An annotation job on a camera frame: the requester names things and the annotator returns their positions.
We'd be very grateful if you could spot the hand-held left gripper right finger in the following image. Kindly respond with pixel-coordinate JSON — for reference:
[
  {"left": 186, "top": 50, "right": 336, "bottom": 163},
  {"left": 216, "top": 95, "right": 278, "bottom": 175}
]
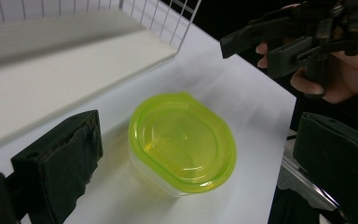
[{"left": 293, "top": 111, "right": 358, "bottom": 224}]

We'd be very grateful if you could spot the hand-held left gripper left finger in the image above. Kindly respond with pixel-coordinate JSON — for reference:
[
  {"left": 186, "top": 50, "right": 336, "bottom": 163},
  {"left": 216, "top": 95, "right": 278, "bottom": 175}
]
[{"left": 10, "top": 109, "right": 104, "bottom": 224}]

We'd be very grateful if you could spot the white wire shelf rack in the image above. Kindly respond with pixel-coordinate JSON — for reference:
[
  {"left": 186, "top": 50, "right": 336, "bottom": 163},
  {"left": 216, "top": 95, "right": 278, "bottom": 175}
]
[{"left": 0, "top": 0, "right": 203, "bottom": 153}]

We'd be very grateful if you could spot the clear container with green lid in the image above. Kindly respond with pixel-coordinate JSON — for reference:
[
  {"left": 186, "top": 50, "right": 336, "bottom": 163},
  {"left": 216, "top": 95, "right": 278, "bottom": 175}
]
[{"left": 128, "top": 91, "right": 238, "bottom": 199}]

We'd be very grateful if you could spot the white table cover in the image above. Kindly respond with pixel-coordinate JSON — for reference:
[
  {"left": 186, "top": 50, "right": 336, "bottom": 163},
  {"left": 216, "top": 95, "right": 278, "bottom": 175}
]
[{"left": 0, "top": 22, "right": 297, "bottom": 224}]

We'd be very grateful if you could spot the aluminium rail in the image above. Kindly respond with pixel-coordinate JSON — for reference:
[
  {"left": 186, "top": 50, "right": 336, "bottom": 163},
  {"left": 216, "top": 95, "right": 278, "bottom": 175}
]
[{"left": 276, "top": 130, "right": 344, "bottom": 216}]

